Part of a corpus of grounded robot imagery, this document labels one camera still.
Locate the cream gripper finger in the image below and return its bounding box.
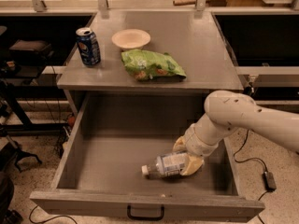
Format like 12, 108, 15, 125
172, 136, 186, 152
180, 154, 204, 176

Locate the clear plastic bottle blue label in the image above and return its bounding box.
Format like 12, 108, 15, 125
141, 151, 187, 179

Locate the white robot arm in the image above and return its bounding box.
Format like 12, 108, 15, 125
173, 91, 299, 176

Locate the grey open drawer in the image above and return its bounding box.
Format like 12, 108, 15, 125
30, 97, 264, 222

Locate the green chip bag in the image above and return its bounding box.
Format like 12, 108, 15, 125
121, 49, 187, 81

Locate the white paper bowl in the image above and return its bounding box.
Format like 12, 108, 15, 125
112, 29, 150, 50

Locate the blue pepsi soda can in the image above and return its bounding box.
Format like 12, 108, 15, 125
76, 27, 101, 66

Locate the wooden stick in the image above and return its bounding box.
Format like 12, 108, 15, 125
173, 0, 197, 6

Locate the black stand left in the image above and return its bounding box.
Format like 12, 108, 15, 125
0, 77, 68, 173

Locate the black box on shelf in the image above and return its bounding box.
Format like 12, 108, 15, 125
9, 40, 52, 59

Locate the black power adapter cable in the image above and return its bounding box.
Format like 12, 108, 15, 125
233, 129, 278, 224

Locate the black drawer handle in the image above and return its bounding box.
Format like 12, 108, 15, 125
126, 205, 164, 221

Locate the black floor cable left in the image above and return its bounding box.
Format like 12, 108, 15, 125
28, 204, 78, 224

